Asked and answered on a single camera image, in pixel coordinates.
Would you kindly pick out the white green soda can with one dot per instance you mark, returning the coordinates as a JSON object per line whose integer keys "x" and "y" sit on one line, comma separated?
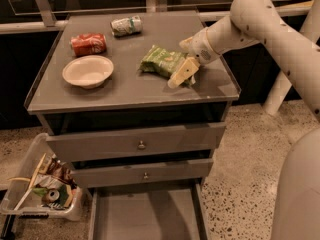
{"x": 126, "y": 26}

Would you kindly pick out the white slanted pole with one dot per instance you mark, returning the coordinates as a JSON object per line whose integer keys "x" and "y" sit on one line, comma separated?
{"x": 300, "y": 70}

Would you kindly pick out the crumpled brown snack wrapper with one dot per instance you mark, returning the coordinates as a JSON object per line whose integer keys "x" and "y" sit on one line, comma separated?
{"x": 50, "y": 173}

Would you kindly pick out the metal glass railing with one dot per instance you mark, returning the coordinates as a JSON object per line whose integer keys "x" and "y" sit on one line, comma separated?
{"x": 25, "y": 16}

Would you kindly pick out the white paper bowl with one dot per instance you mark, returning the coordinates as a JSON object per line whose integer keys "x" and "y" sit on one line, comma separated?
{"x": 88, "y": 72}

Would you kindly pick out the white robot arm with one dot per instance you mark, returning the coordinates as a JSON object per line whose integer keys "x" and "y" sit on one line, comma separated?
{"x": 297, "y": 207}

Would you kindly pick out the red cola can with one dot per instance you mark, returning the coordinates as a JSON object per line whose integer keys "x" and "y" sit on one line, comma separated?
{"x": 88, "y": 44}

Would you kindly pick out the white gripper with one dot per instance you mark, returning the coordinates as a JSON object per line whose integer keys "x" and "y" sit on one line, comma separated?
{"x": 201, "y": 47}

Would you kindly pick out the grey middle drawer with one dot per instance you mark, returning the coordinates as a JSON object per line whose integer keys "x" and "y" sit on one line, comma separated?
{"x": 133, "y": 174}

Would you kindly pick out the clear plastic trash bin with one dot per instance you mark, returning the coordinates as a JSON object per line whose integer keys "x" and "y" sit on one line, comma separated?
{"x": 24, "y": 201}

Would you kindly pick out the green jalapeno chip bag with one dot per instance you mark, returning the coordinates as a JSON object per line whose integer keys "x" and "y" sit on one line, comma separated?
{"x": 163, "y": 62}

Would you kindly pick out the grey drawer cabinet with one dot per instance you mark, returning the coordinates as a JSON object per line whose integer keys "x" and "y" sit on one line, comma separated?
{"x": 130, "y": 99}

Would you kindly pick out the round top drawer knob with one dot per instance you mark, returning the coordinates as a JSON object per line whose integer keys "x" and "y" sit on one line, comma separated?
{"x": 141, "y": 145}

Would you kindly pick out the grey top drawer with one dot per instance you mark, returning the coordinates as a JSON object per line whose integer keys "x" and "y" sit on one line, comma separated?
{"x": 123, "y": 143}

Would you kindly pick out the grey open bottom drawer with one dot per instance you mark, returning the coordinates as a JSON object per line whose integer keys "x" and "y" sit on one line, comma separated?
{"x": 153, "y": 211}

